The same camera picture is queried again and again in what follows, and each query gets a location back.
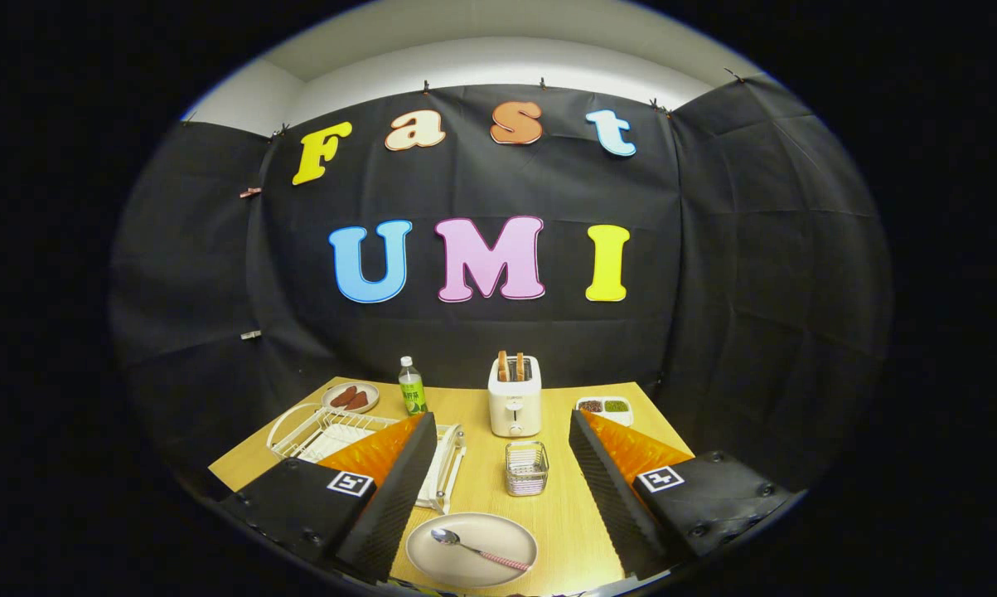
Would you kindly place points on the black backdrop cloth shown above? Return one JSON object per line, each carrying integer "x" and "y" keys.
{"x": 713, "y": 290}

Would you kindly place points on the white toaster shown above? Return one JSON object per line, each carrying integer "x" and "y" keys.
{"x": 515, "y": 410}

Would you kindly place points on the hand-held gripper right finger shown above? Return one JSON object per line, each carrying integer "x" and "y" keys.
{"x": 610, "y": 502}

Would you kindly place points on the grey plate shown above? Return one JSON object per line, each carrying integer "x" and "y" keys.
{"x": 498, "y": 531}

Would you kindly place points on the toast slice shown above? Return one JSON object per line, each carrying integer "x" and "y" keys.
{"x": 520, "y": 367}
{"x": 503, "y": 366}

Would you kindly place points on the white divided bean dish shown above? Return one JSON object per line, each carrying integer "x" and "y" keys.
{"x": 602, "y": 406}

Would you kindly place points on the green label drink bottle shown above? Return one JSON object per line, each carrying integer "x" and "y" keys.
{"x": 413, "y": 394}

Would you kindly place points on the small grey dish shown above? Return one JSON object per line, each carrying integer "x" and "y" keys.
{"x": 371, "y": 390}

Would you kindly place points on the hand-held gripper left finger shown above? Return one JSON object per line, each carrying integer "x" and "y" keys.
{"x": 394, "y": 506}

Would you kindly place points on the red sausage piece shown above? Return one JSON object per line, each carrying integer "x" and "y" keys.
{"x": 357, "y": 401}
{"x": 342, "y": 397}

